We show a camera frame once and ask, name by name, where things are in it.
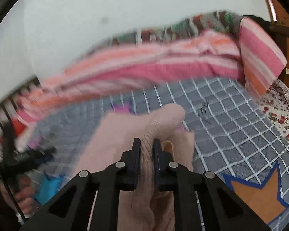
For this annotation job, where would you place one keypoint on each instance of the red pillow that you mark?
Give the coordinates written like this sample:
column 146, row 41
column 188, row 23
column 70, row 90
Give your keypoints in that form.
column 19, row 126

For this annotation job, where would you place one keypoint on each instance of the pink knit sweater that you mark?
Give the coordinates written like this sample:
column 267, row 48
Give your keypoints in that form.
column 145, row 208

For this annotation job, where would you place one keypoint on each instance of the grey checked bedsheet with stars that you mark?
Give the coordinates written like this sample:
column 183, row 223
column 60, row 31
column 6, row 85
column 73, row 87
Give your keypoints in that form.
column 233, row 134

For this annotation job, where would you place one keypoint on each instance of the dark wooden headboard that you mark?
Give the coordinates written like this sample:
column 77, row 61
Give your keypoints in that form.
column 9, row 103

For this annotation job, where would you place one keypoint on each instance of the pink striped quilt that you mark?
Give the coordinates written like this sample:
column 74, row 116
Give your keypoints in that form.
column 253, row 59

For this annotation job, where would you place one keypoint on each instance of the floral patchwork blanket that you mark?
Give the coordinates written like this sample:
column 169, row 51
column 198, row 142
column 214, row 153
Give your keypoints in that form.
column 219, row 21

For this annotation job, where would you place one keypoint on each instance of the floral white bedsheet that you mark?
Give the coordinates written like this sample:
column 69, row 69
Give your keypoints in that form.
column 275, row 105

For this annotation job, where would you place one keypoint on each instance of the brown wooden door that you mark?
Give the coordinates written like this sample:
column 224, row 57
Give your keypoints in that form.
column 277, row 13

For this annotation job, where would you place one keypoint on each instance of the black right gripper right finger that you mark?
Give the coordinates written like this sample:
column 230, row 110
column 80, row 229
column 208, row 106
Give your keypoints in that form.
column 201, row 201

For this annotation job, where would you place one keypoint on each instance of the person's left hand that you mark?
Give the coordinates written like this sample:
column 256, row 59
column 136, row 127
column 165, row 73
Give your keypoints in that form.
column 24, row 198

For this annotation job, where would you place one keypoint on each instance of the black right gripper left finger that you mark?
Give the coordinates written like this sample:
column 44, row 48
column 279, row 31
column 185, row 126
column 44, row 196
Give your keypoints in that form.
column 90, row 200

